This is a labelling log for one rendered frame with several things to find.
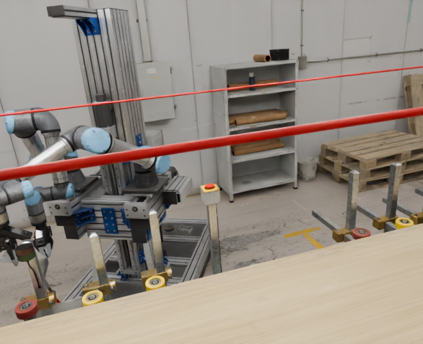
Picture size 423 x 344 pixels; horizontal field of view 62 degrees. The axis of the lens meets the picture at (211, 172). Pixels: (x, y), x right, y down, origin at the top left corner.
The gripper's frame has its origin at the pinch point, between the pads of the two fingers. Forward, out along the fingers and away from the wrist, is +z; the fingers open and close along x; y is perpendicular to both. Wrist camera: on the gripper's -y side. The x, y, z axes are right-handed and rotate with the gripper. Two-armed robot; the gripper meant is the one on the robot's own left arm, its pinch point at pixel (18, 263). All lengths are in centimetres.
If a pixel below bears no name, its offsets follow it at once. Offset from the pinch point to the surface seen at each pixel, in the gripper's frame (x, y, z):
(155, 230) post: 11, -59, -9
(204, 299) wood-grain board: 40, -72, 9
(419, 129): -238, -447, 55
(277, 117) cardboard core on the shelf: -222, -226, 6
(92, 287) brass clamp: 11.5, -29.0, 12.3
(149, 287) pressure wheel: 26, -52, 8
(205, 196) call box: 12, -82, -21
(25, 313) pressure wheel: 23.6, -5.6, 8.9
